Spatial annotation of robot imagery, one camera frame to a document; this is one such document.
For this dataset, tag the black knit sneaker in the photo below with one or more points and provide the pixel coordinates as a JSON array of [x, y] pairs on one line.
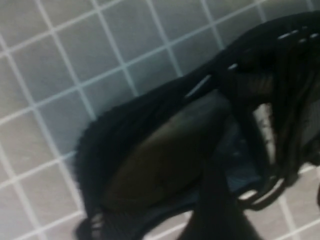
[[140, 120]]

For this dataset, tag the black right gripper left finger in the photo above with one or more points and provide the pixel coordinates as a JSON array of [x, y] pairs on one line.
[[217, 212]]

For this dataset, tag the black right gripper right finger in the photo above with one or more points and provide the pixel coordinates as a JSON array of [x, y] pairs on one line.
[[318, 190]]

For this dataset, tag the grey white-checked tablecloth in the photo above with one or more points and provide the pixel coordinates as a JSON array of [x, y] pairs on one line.
[[50, 75]]

